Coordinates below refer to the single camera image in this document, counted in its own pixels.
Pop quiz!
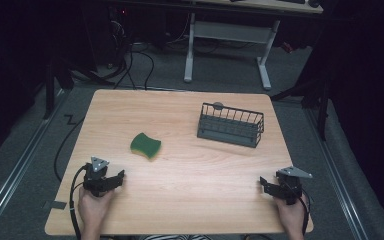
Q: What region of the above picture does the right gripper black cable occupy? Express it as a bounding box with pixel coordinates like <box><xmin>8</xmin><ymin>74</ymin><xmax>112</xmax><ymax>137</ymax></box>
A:
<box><xmin>299</xmin><ymin>188</ymin><xmax>312</xmax><ymax>236</ymax></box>

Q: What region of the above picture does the bundle of black cables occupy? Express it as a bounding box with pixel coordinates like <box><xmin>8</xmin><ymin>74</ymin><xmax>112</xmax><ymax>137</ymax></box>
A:
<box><xmin>69</xmin><ymin>13</ymin><xmax>156</xmax><ymax>91</ymax></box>

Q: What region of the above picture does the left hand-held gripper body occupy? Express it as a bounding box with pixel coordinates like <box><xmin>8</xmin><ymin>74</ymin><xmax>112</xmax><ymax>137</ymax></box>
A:
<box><xmin>82</xmin><ymin>156</ymin><xmax>111</xmax><ymax>198</ymax></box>

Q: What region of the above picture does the green and yellow sponge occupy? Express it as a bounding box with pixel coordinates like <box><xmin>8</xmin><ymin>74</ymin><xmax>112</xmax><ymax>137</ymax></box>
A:
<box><xmin>129</xmin><ymin>132</ymin><xmax>163</xmax><ymax>160</ymax></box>

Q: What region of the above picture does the white metal frame desk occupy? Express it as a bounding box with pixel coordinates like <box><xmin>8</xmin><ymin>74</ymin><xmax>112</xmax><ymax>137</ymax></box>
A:
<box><xmin>182</xmin><ymin>0</ymin><xmax>324</xmax><ymax>92</ymax></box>

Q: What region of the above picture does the person's left hand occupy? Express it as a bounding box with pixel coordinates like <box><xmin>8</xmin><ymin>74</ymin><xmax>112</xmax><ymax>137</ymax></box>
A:
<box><xmin>77</xmin><ymin>187</ymin><xmax>115</xmax><ymax>231</ymax></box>

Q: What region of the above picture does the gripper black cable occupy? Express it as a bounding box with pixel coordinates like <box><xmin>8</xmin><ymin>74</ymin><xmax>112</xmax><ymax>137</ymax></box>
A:
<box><xmin>299</xmin><ymin>188</ymin><xmax>312</xmax><ymax>236</ymax></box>
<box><xmin>68</xmin><ymin>163</ymin><xmax>91</xmax><ymax>240</ymax></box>

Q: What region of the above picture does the dark wire basket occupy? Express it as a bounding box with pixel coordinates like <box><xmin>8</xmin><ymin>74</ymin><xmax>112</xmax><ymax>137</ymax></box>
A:
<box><xmin>196</xmin><ymin>101</ymin><xmax>265</xmax><ymax>149</ymax></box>

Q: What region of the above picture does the metal floor rail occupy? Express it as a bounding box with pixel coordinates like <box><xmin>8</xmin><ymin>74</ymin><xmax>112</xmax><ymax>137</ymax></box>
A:
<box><xmin>304</xmin><ymin>106</ymin><xmax>371</xmax><ymax>240</ymax></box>
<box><xmin>0</xmin><ymin>88</ymin><xmax>68</xmax><ymax>238</ymax></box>

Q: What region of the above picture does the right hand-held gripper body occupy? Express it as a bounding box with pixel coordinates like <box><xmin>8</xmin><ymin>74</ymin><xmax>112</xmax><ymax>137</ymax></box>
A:
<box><xmin>275</xmin><ymin>165</ymin><xmax>314</xmax><ymax>206</ymax></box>

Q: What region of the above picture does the striped clothing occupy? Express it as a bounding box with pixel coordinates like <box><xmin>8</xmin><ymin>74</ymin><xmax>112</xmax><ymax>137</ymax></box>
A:
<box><xmin>139</xmin><ymin>234</ymin><xmax>214</xmax><ymax>240</ymax></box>

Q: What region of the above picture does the grey tape strip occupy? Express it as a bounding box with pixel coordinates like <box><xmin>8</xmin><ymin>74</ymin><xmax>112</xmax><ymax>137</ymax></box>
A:
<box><xmin>42</xmin><ymin>199</ymin><xmax>68</xmax><ymax>211</ymax></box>

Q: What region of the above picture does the person's right hand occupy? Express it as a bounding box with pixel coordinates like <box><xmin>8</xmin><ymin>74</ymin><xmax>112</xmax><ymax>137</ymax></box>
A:
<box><xmin>272</xmin><ymin>195</ymin><xmax>307</xmax><ymax>233</ymax></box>

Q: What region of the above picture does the black metal stand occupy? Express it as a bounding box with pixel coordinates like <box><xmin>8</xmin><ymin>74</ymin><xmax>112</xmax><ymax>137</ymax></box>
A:
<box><xmin>42</xmin><ymin>56</ymin><xmax>75</xmax><ymax>120</ymax></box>
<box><xmin>270</xmin><ymin>76</ymin><xmax>333</xmax><ymax>142</ymax></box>

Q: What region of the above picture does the black floor cable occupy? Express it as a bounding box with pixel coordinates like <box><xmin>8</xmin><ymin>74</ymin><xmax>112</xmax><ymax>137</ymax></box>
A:
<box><xmin>53</xmin><ymin>114</ymin><xmax>86</xmax><ymax>183</ymax></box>

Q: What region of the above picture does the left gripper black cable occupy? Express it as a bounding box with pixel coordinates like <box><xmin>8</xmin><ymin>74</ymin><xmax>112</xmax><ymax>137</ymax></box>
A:
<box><xmin>68</xmin><ymin>163</ymin><xmax>91</xmax><ymax>240</ymax></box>

